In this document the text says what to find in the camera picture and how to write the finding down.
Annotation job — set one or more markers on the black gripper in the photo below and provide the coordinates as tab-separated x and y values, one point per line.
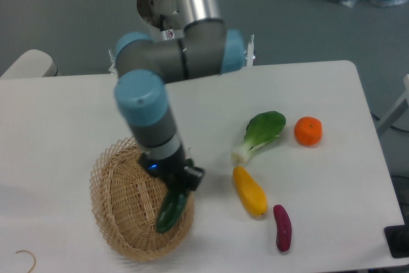
176	169

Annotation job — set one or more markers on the green cucumber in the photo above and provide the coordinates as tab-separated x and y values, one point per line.
172	206

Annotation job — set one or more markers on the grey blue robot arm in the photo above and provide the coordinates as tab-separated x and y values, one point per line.
142	99

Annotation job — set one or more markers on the woven wicker basket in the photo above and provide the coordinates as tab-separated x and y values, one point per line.
126	202

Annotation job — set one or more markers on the yellow squash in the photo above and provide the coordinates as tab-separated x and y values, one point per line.
251	194

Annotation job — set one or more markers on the green bok choy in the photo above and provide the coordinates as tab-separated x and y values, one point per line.
262	130

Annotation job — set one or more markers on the purple sweet potato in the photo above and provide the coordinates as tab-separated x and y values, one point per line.
284	228

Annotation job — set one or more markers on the orange tangerine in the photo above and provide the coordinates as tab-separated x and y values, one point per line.
308	131

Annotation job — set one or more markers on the tan rubber band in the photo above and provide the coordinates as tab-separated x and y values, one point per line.
33	258

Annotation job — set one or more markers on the white chair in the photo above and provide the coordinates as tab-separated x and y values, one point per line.
32	64

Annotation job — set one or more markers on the black device at edge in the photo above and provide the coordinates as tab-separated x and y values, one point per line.
397	240

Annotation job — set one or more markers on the white frame at right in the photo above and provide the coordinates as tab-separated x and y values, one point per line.
394	112

